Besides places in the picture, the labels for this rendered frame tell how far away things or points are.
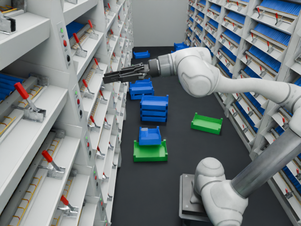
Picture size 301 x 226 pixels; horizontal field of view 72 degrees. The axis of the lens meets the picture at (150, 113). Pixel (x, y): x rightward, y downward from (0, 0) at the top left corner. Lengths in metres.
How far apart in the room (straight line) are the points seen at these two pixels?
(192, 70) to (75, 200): 0.59
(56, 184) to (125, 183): 1.18
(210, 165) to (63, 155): 0.81
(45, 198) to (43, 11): 0.45
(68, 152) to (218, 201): 0.74
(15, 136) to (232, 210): 0.94
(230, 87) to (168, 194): 1.11
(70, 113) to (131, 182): 1.17
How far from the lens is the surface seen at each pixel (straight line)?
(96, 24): 1.30
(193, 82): 0.68
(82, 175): 0.88
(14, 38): 0.45
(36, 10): 0.61
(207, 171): 1.23
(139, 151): 2.00
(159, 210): 1.63
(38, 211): 0.59
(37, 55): 0.65
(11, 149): 0.47
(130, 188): 1.74
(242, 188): 1.11
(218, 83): 0.76
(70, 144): 0.73
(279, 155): 1.05
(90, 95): 0.96
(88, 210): 1.01
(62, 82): 0.65
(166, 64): 0.85
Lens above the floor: 1.39
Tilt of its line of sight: 34 degrees down
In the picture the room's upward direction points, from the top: straight up
